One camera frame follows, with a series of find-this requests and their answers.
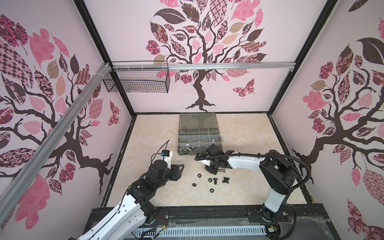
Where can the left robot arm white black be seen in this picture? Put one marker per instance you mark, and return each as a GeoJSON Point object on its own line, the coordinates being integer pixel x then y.
{"type": "Point", "coordinates": [135, 208]}

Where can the black wire mesh basket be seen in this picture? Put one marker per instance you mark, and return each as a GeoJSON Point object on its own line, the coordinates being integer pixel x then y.
{"type": "Point", "coordinates": [138, 77]}

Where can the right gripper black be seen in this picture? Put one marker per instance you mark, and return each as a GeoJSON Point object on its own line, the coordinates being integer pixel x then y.
{"type": "Point", "coordinates": [213, 171]}

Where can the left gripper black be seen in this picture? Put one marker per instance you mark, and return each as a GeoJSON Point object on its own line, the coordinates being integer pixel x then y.
{"type": "Point", "coordinates": [176, 174]}

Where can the aluminium rail wall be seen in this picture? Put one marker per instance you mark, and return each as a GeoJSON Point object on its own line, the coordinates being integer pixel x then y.
{"type": "Point", "coordinates": [24, 179]}
{"type": "Point", "coordinates": [212, 66]}

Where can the white slotted cable duct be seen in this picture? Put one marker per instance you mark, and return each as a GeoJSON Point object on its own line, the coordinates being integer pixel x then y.
{"type": "Point", "coordinates": [191, 232]}

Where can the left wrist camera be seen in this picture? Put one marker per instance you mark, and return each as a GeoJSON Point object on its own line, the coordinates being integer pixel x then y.
{"type": "Point", "coordinates": [167, 157]}

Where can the aluminium rail left wall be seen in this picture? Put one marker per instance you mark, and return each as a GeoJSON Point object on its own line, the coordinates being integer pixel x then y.
{"type": "Point", "coordinates": [24, 179]}

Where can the aluminium rail back wall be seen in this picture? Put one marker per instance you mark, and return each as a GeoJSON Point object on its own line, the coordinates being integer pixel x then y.
{"type": "Point", "coordinates": [212, 66]}

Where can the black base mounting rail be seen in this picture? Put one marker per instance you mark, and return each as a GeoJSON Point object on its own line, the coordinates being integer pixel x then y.
{"type": "Point", "coordinates": [252, 213]}

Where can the black socket screw pair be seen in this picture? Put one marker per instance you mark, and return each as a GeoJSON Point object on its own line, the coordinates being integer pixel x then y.
{"type": "Point", "coordinates": [225, 180]}

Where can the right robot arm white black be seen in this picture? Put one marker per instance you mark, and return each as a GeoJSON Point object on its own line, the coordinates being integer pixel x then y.
{"type": "Point", "coordinates": [278, 171]}

